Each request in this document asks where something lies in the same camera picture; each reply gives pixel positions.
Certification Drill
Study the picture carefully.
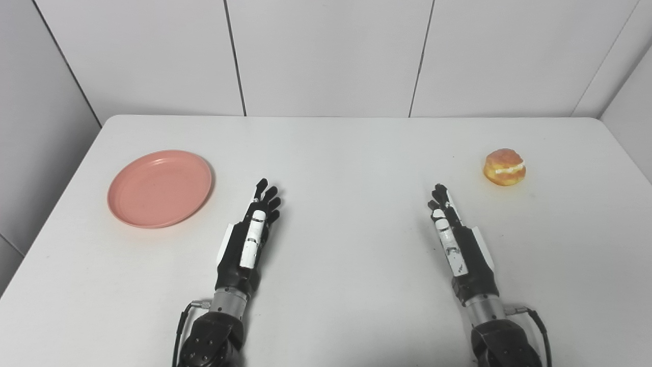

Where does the golden cream puff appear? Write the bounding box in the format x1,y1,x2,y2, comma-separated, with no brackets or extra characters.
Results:
483,148,527,187

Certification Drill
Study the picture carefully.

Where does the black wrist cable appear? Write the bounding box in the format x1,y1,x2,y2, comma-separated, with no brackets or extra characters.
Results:
172,300,212,367
504,304,553,367

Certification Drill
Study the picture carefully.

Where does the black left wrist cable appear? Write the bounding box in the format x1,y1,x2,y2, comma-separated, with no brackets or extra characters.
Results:
172,300,212,367

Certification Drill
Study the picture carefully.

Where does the pink round plate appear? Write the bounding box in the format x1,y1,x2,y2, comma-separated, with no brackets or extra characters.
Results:
107,149,213,229

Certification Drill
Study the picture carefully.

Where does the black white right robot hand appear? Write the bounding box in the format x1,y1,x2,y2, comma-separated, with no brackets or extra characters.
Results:
427,183,501,307

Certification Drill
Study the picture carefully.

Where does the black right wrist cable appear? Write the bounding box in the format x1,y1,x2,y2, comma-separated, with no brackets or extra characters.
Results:
504,304,553,367

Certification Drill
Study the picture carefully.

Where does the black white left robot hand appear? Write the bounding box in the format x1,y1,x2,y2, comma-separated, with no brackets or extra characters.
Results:
215,178,282,299

